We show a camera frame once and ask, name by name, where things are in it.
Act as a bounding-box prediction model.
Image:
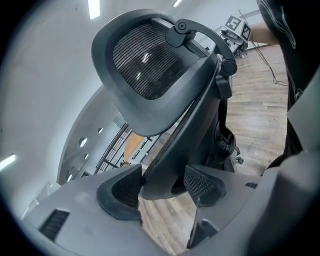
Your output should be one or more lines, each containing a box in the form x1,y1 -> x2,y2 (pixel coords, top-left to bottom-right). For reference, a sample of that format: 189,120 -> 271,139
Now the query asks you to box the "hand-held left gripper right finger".
183,146 -> 320,256

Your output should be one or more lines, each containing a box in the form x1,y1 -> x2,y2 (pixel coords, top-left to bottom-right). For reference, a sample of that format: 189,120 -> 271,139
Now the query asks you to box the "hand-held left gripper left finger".
21,163 -> 161,256

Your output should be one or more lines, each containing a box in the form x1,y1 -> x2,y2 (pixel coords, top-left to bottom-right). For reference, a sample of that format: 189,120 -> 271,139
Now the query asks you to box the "black mesh office chair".
90,8 -> 245,201

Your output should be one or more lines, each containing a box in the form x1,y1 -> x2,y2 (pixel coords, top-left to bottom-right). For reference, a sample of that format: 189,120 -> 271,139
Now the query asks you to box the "person's right forearm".
249,21 -> 279,46

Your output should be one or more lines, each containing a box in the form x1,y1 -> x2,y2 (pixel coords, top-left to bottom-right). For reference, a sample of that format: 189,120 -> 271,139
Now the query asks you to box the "thin black cable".
251,41 -> 290,87

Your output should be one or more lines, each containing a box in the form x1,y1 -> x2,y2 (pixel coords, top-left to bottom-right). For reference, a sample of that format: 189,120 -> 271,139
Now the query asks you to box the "dark metal railing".
93,122 -> 132,176

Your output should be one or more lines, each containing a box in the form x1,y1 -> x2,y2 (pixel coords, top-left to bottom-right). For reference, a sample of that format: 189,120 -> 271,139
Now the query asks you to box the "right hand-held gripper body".
219,15 -> 252,48

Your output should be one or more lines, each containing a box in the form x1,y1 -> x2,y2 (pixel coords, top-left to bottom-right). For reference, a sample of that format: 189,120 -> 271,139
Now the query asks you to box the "person's black printed clothing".
256,0 -> 320,176

